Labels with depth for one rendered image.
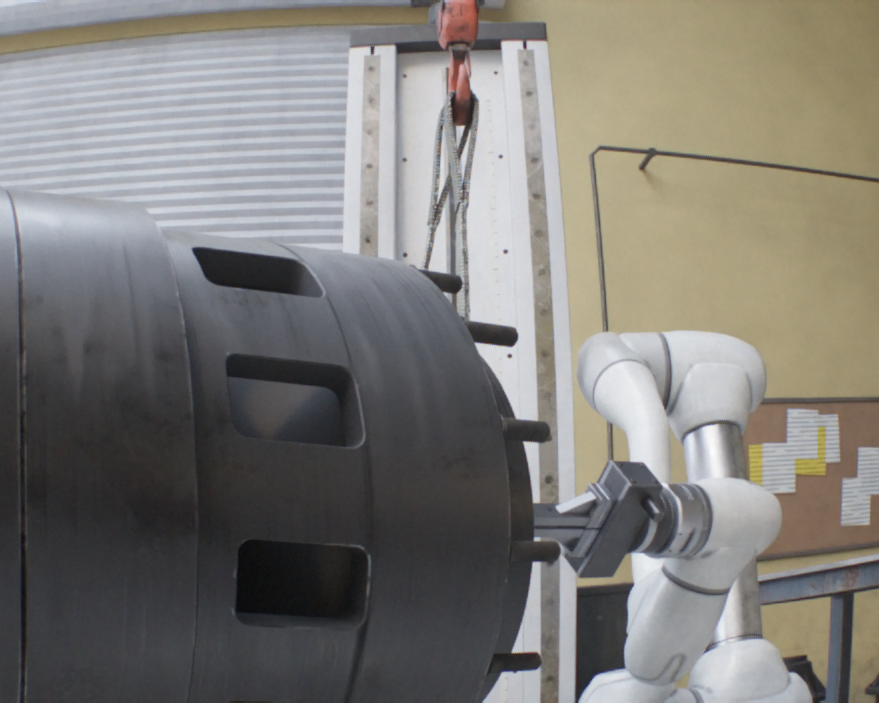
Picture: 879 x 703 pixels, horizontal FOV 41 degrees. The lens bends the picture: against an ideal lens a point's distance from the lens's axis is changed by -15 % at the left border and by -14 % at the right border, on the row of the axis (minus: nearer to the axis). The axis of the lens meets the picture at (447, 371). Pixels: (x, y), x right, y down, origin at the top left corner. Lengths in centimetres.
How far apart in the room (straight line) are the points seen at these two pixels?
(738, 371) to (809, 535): 505
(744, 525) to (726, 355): 58
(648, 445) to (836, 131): 617
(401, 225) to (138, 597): 135
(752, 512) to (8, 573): 99
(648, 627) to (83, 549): 92
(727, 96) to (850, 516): 262
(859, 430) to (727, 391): 529
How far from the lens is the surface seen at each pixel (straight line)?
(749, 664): 186
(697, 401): 202
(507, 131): 212
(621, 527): 143
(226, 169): 691
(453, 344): 104
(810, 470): 711
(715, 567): 154
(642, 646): 159
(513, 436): 103
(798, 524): 705
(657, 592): 158
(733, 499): 152
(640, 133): 731
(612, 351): 200
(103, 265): 91
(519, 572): 107
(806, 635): 708
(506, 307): 207
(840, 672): 376
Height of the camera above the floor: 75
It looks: 12 degrees up
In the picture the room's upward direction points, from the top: 1 degrees counter-clockwise
